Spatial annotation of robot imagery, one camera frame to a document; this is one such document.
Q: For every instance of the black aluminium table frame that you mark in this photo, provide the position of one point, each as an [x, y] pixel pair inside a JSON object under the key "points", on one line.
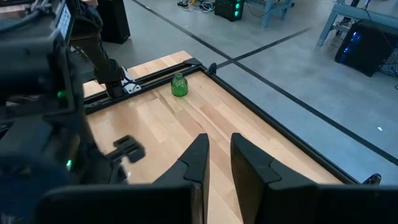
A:
{"points": [[155, 81]]}

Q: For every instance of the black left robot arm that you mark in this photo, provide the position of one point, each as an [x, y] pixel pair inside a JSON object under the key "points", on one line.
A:
{"points": [[25, 68]]}

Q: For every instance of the black frame corner bracket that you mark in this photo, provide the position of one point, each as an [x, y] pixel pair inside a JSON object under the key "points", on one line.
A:
{"points": [[211, 69], [372, 180]]}

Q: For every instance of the lit display screen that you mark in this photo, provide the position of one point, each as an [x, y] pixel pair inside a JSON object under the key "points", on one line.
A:
{"points": [[64, 20]]}

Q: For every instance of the green ribbed round glass vase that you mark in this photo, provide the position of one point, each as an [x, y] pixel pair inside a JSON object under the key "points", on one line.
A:
{"points": [[179, 87]]}

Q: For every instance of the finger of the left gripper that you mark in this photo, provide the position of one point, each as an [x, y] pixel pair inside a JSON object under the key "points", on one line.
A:
{"points": [[130, 149], [117, 175]]}

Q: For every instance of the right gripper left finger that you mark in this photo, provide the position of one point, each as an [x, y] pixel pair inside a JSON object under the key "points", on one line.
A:
{"points": [[192, 193]]}

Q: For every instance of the black computer with blue light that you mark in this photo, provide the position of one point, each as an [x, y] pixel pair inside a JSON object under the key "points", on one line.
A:
{"points": [[367, 49]]}

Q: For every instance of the blue-grey metal bench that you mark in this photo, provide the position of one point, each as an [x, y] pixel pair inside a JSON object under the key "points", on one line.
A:
{"points": [[351, 12], [268, 12]]}

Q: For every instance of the black speaker cabinet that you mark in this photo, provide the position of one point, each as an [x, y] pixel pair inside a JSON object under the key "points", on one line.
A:
{"points": [[113, 21]]}

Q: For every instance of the black computer with green lights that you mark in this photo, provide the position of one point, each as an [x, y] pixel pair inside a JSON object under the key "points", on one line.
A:
{"points": [[228, 11]]}

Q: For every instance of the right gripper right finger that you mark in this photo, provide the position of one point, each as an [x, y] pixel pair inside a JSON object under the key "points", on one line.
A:
{"points": [[264, 199]]}

